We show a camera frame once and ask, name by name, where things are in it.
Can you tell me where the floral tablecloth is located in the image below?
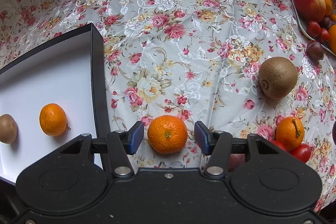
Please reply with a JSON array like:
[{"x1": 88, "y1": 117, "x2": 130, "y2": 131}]
[{"x1": 1, "y1": 0, "x2": 335, "y2": 210}]

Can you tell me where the red apple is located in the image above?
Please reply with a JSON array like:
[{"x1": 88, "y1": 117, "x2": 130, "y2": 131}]
[{"x1": 293, "y1": 0, "x2": 326, "y2": 22}]

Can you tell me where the orange mandarin without stem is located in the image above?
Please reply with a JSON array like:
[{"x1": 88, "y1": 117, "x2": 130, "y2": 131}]
[{"x1": 147, "y1": 115, "x2": 188, "y2": 154}]

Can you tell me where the red cherry tomato on tray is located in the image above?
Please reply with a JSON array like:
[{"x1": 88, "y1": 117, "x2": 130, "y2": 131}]
[
  {"x1": 306, "y1": 20, "x2": 321, "y2": 39},
  {"x1": 317, "y1": 28, "x2": 330, "y2": 44}
]

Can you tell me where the purple plum on cloth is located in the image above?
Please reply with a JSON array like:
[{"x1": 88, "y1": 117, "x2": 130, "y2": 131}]
[{"x1": 306, "y1": 40, "x2": 324, "y2": 61}]

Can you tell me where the orange behind apple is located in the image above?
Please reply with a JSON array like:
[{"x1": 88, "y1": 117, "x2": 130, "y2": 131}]
[{"x1": 324, "y1": 0, "x2": 333, "y2": 16}]

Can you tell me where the brown kiwi in box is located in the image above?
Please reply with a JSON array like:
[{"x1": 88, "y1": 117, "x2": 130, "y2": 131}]
[{"x1": 0, "y1": 114, "x2": 18, "y2": 144}]

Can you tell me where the pale green fruit tray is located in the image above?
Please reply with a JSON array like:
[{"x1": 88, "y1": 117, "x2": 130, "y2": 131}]
[{"x1": 291, "y1": 0, "x2": 335, "y2": 56}]

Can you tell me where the orange mandarin in box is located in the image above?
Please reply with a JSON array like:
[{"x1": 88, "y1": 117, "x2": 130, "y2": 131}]
[{"x1": 39, "y1": 103, "x2": 71, "y2": 137}]

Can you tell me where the black box white interior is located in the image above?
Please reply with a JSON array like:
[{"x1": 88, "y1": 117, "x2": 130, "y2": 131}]
[{"x1": 1, "y1": 24, "x2": 110, "y2": 184}]

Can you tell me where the orange mandarin with stem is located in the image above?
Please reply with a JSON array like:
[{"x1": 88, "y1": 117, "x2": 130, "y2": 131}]
[{"x1": 275, "y1": 117, "x2": 305, "y2": 152}]

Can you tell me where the large brown kiwi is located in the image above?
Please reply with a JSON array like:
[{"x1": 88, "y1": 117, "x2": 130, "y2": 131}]
[{"x1": 258, "y1": 57, "x2": 298, "y2": 100}]

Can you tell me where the dark plum on tray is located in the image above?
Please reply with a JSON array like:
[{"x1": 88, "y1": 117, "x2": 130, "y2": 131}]
[{"x1": 319, "y1": 16, "x2": 331, "y2": 30}]

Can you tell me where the large bumpy orange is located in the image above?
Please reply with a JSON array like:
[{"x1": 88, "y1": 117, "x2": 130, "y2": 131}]
[{"x1": 328, "y1": 25, "x2": 336, "y2": 54}]

